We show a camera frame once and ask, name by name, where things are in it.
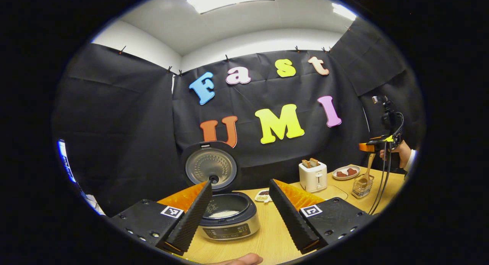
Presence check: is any wooden spoon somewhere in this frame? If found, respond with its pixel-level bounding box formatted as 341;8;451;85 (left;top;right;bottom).
357;153;377;189

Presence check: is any white divided seasoning tray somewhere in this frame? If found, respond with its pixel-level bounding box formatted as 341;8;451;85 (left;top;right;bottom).
254;189;273;204

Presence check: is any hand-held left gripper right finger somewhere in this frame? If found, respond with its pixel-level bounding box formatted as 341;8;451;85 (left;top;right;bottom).
269;179;373;255

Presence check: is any small white side desk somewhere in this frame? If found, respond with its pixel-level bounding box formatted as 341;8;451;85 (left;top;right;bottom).
82;194;106;217

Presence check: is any clear plastic rice container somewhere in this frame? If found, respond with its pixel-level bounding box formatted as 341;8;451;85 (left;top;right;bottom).
324;185;349;201

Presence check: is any black silver rice cooker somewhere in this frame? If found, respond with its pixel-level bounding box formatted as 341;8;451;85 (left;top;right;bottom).
180;141;261;242

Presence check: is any metal wire chopstick holder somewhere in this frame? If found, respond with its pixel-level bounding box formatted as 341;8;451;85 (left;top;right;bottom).
351;174;374;199

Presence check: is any small ceiling light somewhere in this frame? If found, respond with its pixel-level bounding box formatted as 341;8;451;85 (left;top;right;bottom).
331;2;357;21

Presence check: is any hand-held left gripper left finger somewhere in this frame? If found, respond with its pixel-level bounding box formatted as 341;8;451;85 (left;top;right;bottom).
110;180;213;256

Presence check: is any computer monitor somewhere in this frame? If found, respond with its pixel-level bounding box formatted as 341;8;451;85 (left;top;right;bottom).
57;139;77;184

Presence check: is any black backdrop cloth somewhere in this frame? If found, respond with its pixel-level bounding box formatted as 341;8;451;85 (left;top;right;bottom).
52;18;425;216

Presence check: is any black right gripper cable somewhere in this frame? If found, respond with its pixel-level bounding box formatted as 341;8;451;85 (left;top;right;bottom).
368;112;405;216

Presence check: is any white toaster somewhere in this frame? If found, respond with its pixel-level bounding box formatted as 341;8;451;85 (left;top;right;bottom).
298;161;328;193

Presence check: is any white round plate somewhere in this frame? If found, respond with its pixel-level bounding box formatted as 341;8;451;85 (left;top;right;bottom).
332;165;361;181

